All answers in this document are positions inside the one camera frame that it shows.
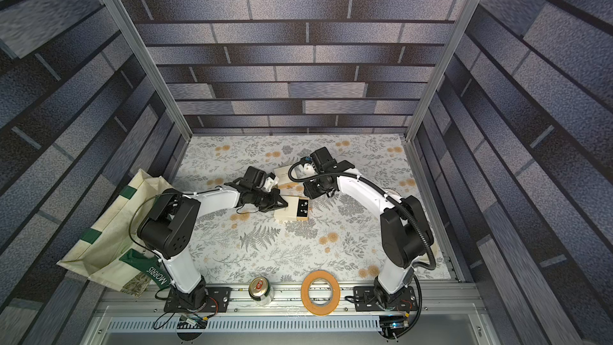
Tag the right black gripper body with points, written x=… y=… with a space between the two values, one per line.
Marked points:
x=311 y=188

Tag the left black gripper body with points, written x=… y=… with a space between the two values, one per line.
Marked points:
x=266 y=200

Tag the cream drawer jewelry box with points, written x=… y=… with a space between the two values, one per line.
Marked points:
x=290 y=213

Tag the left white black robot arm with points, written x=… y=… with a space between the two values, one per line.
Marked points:
x=168 y=226

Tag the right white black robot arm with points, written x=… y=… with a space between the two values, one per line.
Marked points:
x=406 y=237

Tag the cream jewelry box middle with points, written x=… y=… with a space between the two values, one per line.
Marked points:
x=282 y=174

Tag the floral table cloth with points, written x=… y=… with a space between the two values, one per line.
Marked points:
x=339 y=235

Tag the metal drink can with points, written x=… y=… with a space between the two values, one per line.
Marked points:
x=261 y=291

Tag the orange tape roll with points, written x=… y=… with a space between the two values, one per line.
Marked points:
x=320 y=293

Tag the cream green tote bag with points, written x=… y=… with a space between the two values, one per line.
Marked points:
x=109 y=253

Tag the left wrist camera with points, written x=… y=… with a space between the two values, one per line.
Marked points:
x=259 y=179

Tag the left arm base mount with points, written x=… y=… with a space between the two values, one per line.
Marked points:
x=201 y=300

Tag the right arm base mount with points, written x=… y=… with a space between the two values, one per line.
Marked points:
x=374 y=298

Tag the aluminium rail frame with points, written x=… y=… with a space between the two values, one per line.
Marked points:
x=238 y=313

